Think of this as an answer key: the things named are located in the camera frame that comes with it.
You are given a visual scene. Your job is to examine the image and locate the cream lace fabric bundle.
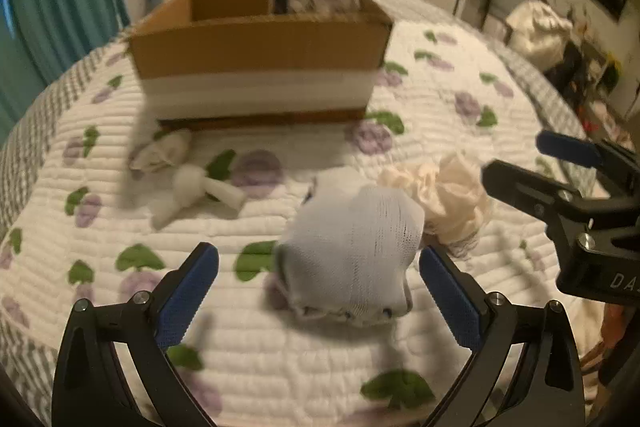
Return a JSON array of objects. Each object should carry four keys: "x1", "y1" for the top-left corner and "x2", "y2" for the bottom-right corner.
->
[{"x1": 378, "y1": 150, "x2": 492, "y2": 245}]

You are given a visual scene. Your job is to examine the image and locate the white mesh cloth bundle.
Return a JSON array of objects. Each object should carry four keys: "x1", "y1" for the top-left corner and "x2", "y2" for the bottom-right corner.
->
[{"x1": 272, "y1": 167, "x2": 424, "y2": 326}]

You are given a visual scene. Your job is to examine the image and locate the white knotted sock toy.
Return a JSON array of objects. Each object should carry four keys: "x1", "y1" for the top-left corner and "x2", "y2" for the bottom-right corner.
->
[{"x1": 130, "y1": 129, "x2": 247, "y2": 230}]

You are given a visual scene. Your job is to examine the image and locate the operator hand orange glove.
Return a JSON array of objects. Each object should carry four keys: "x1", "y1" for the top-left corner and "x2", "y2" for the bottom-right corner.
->
[{"x1": 580, "y1": 303, "x2": 631, "y2": 375}]

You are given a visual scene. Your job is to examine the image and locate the white stuffed laundry bag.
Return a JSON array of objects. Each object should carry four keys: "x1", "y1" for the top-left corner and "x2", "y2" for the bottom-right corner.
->
[{"x1": 506, "y1": 0, "x2": 573, "y2": 72}]

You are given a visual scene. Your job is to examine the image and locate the white quilt purple flowers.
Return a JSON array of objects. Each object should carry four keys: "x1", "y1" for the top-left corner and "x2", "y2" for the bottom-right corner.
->
[{"x1": 0, "y1": 20, "x2": 601, "y2": 427}]

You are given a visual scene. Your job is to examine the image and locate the open cardboard box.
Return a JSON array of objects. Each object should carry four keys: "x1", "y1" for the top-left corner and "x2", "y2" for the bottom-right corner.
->
[{"x1": 128, "y1": 0, "x2": 394, "y2": 130}]

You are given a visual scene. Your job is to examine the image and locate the teal window curtain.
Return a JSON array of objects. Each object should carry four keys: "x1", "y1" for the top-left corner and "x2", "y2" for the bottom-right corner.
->
[{"x1": 1, "y1": 0, "x2": 130, "y2": 140}]

